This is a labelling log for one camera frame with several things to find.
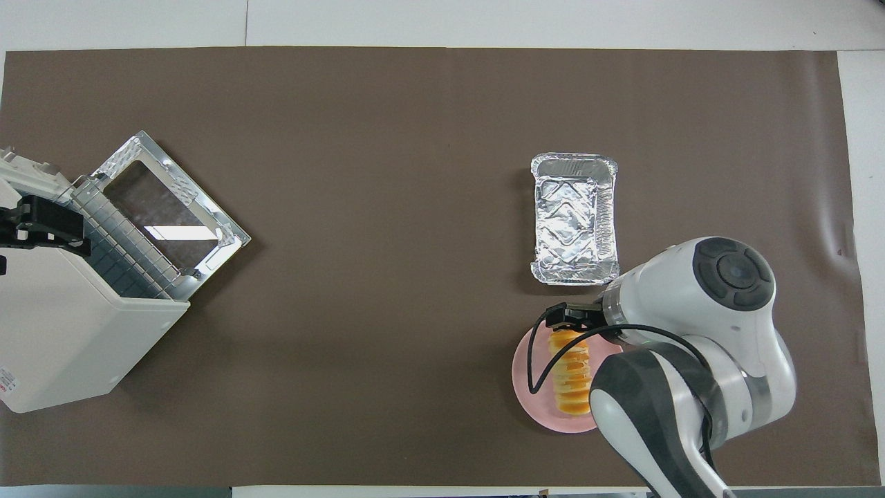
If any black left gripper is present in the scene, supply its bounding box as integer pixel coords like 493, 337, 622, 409
0, 196, 93, 258

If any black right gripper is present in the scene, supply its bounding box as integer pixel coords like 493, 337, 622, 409
545, 302, 609, 333

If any golden ridged bread roll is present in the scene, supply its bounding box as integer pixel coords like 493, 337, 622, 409
548, 329, 594, 417

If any aluminium foil tray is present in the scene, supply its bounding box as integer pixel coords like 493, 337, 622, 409
530, 153, 621, 286

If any cream toaster oven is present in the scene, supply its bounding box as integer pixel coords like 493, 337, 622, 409
0, 147, 191, 414

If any glass oven door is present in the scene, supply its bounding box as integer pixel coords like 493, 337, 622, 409
90, 130, 252, 302

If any pink round plate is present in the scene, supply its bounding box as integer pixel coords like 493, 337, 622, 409
512, 315, 630, 434

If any brown table mat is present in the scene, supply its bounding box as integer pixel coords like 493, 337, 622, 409
0, 47, 882, 488

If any oven wire rack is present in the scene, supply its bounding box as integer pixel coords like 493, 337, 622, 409
69, 176, 192, 300

